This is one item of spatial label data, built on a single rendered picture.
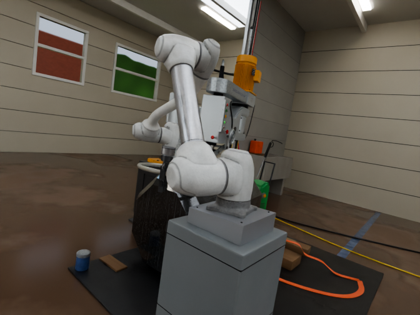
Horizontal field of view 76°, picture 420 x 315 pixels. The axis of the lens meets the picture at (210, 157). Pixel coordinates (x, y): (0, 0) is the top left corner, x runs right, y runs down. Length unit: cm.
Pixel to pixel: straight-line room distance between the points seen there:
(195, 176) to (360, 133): 607
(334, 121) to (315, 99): 72
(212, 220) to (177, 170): 27
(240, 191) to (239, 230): 17
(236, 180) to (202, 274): 39
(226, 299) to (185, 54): 102
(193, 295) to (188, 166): 53
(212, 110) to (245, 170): 136
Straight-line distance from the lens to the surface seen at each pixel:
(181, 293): 127
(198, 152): 104
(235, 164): 111
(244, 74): 307
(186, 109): 114
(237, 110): 286
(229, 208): 115
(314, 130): 712
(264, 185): 393
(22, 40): 792
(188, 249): 117
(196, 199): 197
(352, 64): 721
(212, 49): 138
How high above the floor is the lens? 122
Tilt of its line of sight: 6 degrees down
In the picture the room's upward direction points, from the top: 8 degrees clockwise
